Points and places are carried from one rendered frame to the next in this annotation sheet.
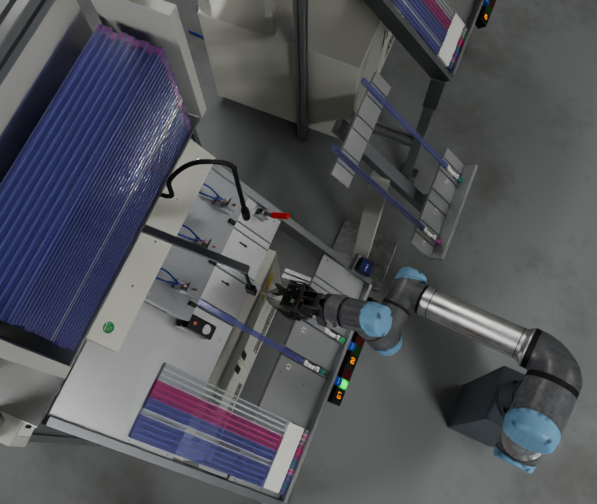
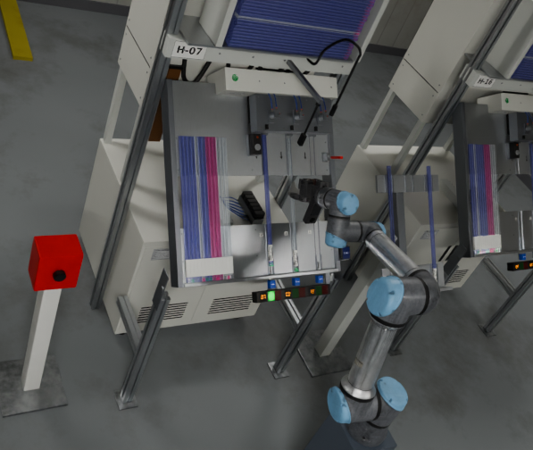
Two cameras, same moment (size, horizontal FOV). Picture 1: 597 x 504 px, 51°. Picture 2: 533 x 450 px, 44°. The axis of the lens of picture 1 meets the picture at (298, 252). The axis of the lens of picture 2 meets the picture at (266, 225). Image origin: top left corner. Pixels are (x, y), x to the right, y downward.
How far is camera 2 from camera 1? 169 cm
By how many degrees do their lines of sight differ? 37
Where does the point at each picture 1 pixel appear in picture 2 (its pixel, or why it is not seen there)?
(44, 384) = (205, 40)
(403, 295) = (367, 224)
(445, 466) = not seen: outside the picture
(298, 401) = (245, 258)
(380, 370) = (268, 412)
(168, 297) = (262, 110)
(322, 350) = (282, 258)
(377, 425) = (232, 434)
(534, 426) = (391, 279)
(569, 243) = not seen: outside the picture
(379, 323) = (349, 198)
